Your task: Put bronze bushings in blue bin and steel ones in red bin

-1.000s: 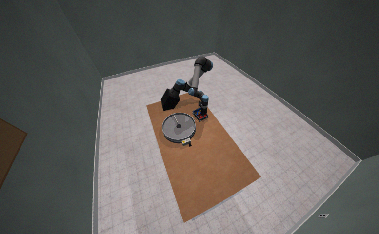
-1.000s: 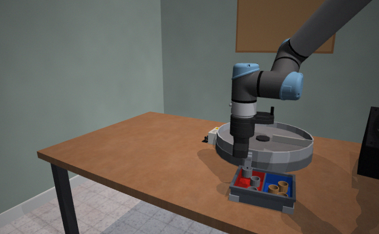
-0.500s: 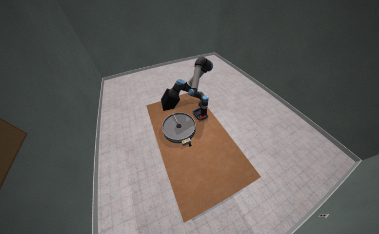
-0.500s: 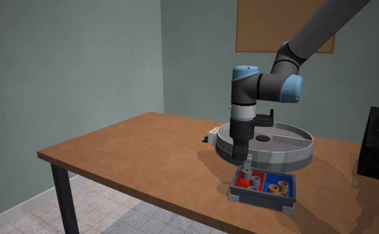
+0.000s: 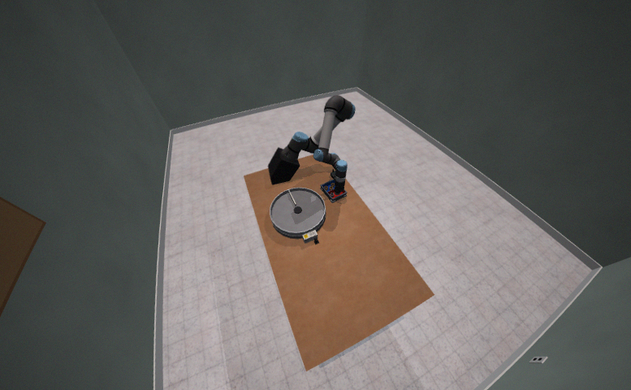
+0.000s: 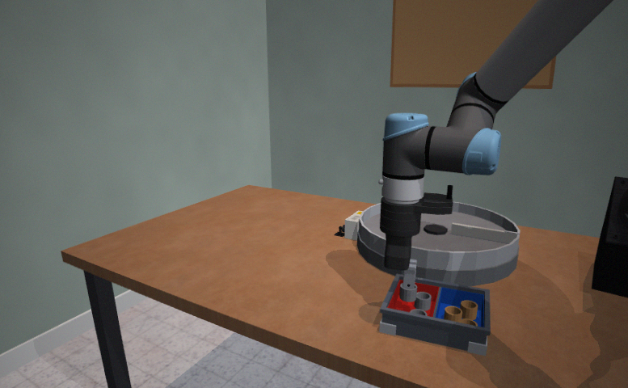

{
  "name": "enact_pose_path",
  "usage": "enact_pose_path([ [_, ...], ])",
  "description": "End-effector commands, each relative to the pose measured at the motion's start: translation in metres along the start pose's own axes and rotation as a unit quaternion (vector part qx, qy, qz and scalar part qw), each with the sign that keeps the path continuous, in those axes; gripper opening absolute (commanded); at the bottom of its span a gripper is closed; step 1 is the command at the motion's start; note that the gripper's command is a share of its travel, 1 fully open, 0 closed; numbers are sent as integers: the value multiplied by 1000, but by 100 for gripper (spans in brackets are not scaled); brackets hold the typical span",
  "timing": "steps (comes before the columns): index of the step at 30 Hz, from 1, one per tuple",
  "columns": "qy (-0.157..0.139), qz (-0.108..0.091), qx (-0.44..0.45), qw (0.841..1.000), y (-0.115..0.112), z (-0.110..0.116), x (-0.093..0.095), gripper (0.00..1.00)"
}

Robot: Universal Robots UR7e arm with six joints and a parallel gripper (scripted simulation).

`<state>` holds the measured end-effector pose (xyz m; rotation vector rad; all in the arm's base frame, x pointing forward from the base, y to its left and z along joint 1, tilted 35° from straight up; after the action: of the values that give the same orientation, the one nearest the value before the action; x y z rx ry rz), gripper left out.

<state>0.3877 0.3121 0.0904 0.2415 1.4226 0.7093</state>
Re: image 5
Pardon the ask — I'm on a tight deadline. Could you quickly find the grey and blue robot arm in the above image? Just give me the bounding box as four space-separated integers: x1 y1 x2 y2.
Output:
281 95 355 178

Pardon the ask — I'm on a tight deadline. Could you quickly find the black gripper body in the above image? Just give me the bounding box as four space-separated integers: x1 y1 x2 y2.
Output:
331 169 346 193

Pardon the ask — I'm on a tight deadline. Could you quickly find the grey round turntable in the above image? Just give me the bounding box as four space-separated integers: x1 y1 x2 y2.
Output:
270 188 326 245

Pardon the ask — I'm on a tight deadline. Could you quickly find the red and blue divided bin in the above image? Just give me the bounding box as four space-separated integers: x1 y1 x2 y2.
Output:
320 179 348 203

